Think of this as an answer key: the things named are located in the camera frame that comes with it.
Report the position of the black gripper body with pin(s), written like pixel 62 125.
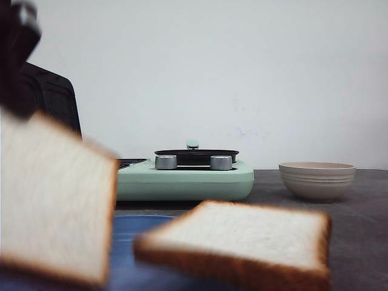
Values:
pixel 20 34

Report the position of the breakfast maker hinged lid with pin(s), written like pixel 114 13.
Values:
pixel 51 93

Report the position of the beige ribbed ceramic bowl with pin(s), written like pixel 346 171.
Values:
pixel 317 181

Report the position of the mint green breakfast maker base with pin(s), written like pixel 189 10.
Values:
pixel 139 180

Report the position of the left silver control knob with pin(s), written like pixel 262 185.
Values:
pixel 165 162

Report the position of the silver control knob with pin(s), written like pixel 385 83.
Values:
pixel 165 162
pixel 221 162

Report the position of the black round frying pan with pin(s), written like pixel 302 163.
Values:
pixel 192 155

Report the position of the right silver control knob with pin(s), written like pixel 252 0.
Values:
pixel 221 162

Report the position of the blue ceramic plate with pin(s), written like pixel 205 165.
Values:
pixel 125 273

